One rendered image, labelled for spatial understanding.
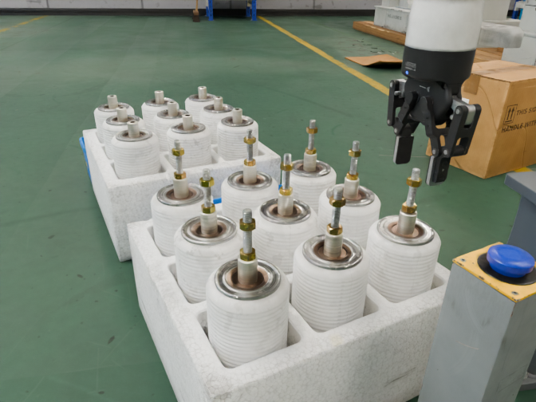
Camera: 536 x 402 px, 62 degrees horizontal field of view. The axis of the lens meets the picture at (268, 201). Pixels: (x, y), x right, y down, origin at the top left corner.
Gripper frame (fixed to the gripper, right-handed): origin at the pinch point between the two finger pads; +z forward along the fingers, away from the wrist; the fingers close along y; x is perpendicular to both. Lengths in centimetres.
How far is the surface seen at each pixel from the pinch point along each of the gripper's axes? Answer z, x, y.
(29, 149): 35, -66, -121
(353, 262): 9.6, -10.5, 4.5
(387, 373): 26.2, -5.8, 8.4
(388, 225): 9.7, -1.7, -1.8
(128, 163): 14, -34, -46
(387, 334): 18.6, -7.1, 8.6
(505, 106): 13, 71, -54
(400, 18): 19, 223, -333
